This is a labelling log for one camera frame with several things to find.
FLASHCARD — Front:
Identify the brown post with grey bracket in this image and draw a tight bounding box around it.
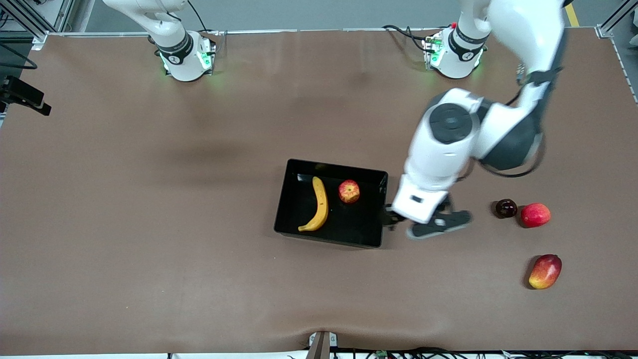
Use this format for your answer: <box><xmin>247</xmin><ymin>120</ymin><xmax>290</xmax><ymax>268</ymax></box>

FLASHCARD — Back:
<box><xmin>308</xmin><ymin>331</ymin><xmax>339</xmax><ymax>359</ymax></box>

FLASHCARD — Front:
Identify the black left arm strap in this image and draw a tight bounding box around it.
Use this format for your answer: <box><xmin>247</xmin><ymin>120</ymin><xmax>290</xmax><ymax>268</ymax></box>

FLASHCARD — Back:
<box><xmin>518</xmin><ymin>67</ymin><xmax>563</xmax><ymax>86</ymax></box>

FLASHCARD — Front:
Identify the black base cable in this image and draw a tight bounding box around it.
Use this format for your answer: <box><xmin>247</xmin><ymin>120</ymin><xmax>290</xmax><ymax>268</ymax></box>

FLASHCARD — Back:
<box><xmin>382</xmin><ymin>24</ymin><xmax>434</xmax><ymax>53</ymax></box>
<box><xmin>187</xmin><ymin>0</ymin><xmax>209</xmax><ymax>33</ymax></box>

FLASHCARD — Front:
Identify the aluminium frame profile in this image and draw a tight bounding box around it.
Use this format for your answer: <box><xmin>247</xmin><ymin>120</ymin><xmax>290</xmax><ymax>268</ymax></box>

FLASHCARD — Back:
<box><xmin>0</xmin><ymin>0</ymin><xmax>75</xmax><ymax>45</ymax></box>
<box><xmin>596</xmin><ymin>0</ymin><xmax>638</xmax><ymax>39</ymax></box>

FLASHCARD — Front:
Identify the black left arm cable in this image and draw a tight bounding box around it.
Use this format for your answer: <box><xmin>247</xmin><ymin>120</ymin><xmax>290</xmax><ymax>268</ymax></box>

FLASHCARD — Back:
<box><xmin>464</xmin><ymin>62</ymin><xmax>546</xmax><ymax>179</ymax></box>

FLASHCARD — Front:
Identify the red yellow apple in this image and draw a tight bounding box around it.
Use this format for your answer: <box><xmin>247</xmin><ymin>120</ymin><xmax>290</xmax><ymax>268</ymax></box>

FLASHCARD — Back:
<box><xmin>338</xmin><ymin>179</ymin><xmax>361</xmax><ymax>204</ymax></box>

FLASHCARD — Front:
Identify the dark red plum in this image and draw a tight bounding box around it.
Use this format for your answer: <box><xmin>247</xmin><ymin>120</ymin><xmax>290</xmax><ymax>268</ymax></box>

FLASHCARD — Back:
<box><xmin>495</xmin><ymin>198</ymin><xmax>518</xmax><ymax>219</ymax></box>

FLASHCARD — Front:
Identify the red yellow mango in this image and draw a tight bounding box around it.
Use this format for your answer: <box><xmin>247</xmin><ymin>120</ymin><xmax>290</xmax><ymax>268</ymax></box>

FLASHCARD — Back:
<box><xmin>528</xmin><ymin>254</ymin><xmax>563</xmax><ymax>290</ymax></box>

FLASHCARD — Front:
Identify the yellow banana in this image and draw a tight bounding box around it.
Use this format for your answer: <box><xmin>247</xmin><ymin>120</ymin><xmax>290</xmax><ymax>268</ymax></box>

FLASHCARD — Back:
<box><xmin>298</xmin><ymin>176</ymin><xmax>329</xmax><ymax>232</ymax></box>

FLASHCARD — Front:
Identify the brown table mat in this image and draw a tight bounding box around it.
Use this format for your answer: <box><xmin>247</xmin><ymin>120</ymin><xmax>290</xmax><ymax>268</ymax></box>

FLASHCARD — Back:
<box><xmin>0</xmin><ymin>29</ymin><xmax>638</xmax><ymax>356</ymax></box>

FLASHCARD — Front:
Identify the black plastic box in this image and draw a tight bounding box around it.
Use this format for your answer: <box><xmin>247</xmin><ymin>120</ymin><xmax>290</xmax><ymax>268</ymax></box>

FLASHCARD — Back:
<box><xmin>273</xmin><ymin>159</ymin><xmax>389</xmax><ymax>249</ymax></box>

